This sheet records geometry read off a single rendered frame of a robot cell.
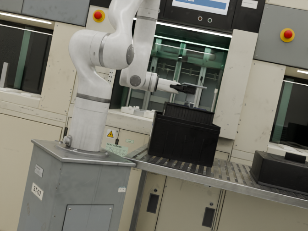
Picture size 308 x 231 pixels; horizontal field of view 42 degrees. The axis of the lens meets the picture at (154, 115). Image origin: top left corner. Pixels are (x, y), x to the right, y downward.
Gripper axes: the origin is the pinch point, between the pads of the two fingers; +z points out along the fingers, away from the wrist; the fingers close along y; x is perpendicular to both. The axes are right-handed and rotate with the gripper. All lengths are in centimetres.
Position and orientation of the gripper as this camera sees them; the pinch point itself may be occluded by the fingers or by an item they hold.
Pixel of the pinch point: (190, 90)
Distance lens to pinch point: 179.7
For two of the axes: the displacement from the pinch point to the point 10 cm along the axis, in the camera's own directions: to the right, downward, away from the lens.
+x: 2.1, -9.8, -0.5
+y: 0.2, 0.6, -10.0
